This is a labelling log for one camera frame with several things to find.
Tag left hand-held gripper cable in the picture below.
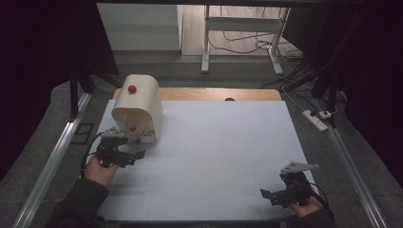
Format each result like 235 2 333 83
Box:
80 131 106 179

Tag white cabinet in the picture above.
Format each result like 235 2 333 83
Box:
96 3 183 52

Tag hand-held gripper cable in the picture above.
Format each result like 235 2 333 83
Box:
80 131 106 179
308 180 336 221

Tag dark curtain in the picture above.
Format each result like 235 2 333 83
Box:
280 0 403 188
0 0 121 182

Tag white table mat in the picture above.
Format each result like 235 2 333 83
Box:
83 99 329 222

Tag person's left hand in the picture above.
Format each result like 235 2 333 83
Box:
83 154 121 188

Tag person's right hand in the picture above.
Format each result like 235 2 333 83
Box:
288 195 325 219

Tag cream drawer cabinet red knobs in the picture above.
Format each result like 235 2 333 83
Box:
110 73 164 145

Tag white power cable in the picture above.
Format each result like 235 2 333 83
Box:
280 85 307 112

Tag white power strip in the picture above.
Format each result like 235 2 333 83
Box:
301 108 329 133

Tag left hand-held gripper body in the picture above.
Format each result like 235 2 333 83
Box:
95 126 129 169

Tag white desk frame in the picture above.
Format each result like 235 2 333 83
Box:
201 4 292 76

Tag black metal stand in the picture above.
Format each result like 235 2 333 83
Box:
68 61 124 121
283 9 370 129

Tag right hand-held gripper cable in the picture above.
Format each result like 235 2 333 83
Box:
308 180 336 221

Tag white plug adapter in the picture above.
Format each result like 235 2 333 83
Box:
318 109 335 120

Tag clear drawer with red knob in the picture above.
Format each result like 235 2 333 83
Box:
125 133 159 145

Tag aluminium rail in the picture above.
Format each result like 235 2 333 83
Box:
11 91 93 228
326 123 389 228

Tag black floor cables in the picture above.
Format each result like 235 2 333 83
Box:
207 29 315 90

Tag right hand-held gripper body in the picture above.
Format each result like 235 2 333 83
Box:
275 161 320 209

